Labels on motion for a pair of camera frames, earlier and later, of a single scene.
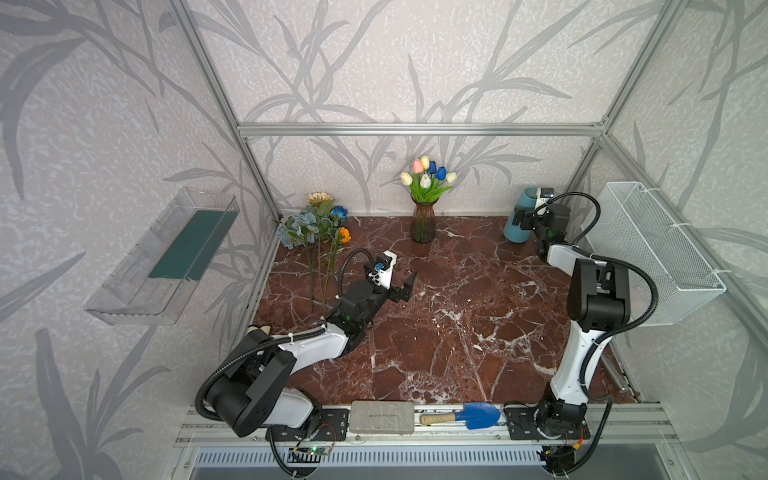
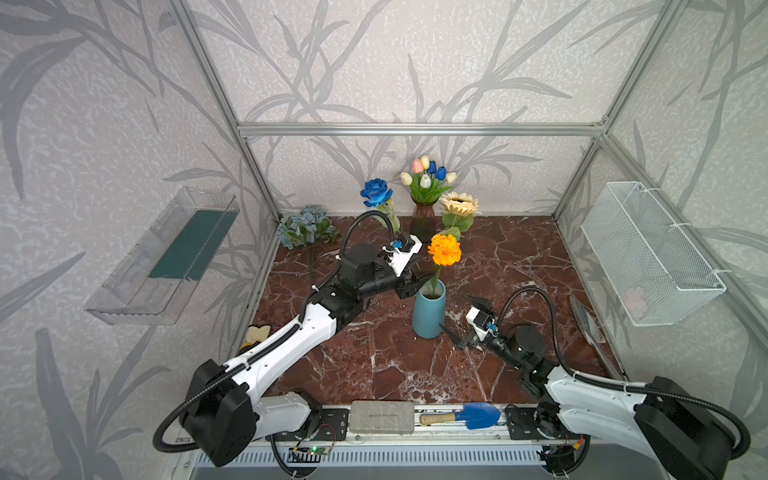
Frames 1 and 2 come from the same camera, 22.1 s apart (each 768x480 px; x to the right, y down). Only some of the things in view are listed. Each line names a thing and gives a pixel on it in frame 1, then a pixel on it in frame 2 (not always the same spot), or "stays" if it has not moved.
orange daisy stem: [344, 236] to [445, 250]
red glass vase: [423, 223] stays
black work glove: [265, 329] stays
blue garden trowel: [477, 415] stays
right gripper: [537, 219] to [475, 335]
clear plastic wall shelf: [151, 284] stays
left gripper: [390, 292] to [409, 283]
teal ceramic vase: [515, 233] to [429, 310]
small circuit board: [318, 450] stays
